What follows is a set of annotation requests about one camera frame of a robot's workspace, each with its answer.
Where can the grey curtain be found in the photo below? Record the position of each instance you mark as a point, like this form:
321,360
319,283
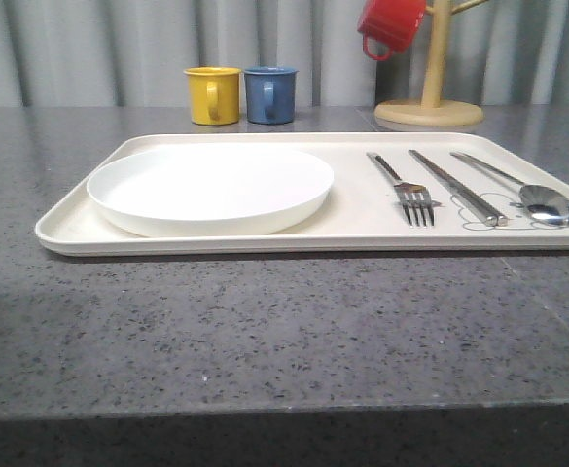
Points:
135,53

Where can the wooden mug tree stand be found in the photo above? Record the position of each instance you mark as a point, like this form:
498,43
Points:
431,109

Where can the cream rabbit print tray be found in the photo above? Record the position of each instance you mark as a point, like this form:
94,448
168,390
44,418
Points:
360,213

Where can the silver metal chopstick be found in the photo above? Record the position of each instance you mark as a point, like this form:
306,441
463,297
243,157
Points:
451,187
461,187

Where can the silver metal spoon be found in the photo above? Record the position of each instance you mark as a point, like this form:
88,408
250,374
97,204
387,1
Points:
543,204

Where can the white round plate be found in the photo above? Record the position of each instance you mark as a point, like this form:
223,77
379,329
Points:
211,189

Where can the yellow enamel mug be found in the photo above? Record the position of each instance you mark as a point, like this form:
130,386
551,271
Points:
214,95

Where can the red enamel mug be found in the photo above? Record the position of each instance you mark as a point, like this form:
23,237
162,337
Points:
392,23

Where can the blue enamel mug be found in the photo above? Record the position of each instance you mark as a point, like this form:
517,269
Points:
270,94

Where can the silver metal fork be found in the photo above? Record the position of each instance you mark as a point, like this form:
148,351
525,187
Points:
414,199

